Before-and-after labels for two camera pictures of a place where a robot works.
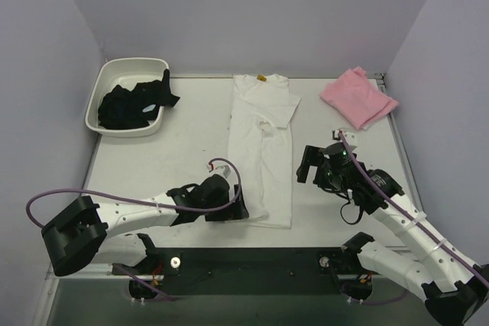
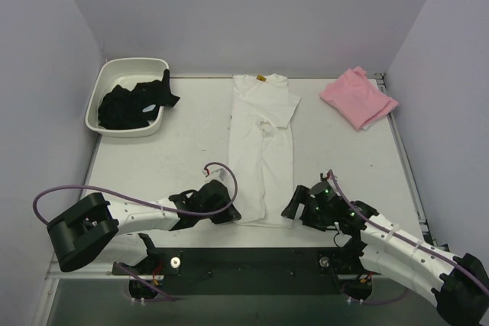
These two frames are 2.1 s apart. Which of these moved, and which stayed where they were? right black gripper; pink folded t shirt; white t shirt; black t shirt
Moved: right black gripper
Stayed: pink folded t shirt; white t shirt; black t shirt
